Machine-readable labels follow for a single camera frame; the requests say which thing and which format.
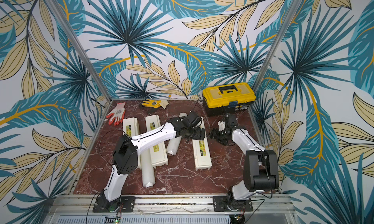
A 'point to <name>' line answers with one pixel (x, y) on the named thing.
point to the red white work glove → (116, 115)
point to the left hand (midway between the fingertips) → (199, 137)
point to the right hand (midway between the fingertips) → (212, 137)
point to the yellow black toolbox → (225, 98)
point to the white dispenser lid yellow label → (202, 158)
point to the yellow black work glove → (155, 103)
